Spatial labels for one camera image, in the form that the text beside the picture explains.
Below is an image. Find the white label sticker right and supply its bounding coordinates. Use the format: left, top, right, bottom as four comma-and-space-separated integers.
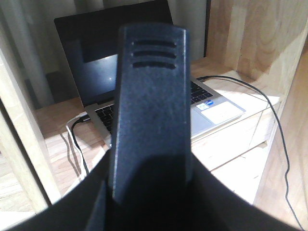
201, 102, 244, 125

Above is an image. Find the silver open laptop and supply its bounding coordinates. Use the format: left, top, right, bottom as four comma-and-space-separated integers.
54, 0, 245, 145

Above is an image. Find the wooden shelf unit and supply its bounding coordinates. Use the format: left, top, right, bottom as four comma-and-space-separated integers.
0, 0, 308, 227

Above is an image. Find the black cable left of laptop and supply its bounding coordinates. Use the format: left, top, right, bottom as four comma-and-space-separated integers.
72, 116, 91, 174

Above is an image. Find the black cable of laptop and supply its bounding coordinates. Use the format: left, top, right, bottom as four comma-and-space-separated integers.
72, 116, 91, 174
196, 75, 304, 231

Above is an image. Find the black cable right of laptop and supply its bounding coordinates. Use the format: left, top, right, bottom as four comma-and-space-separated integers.
196, 75, 304, 231

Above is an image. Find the white cable left of laptop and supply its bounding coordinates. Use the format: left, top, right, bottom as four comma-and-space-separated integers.
65, 111, 88, 181

